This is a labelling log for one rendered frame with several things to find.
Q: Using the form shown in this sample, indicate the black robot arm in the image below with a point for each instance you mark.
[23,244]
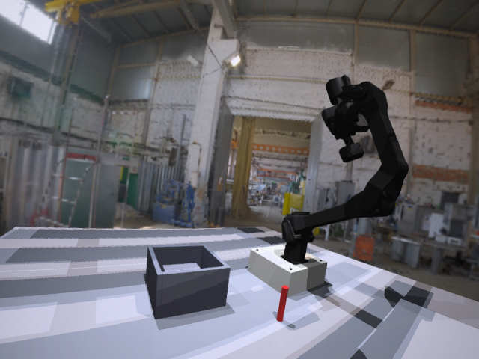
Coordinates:
[366,105]

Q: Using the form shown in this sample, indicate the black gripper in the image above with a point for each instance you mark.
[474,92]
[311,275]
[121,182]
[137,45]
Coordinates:
[351,151]

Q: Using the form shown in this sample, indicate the dark red peg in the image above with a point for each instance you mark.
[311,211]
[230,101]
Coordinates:
[282,303]

